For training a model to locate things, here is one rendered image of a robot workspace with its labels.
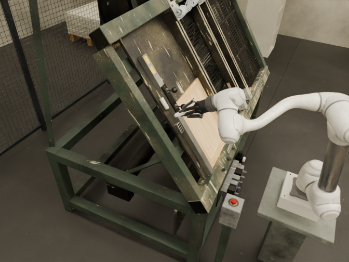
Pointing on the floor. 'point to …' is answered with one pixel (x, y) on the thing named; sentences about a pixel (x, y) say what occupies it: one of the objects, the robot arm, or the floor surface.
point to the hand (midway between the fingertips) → (179, 113)
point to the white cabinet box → (265, 22)
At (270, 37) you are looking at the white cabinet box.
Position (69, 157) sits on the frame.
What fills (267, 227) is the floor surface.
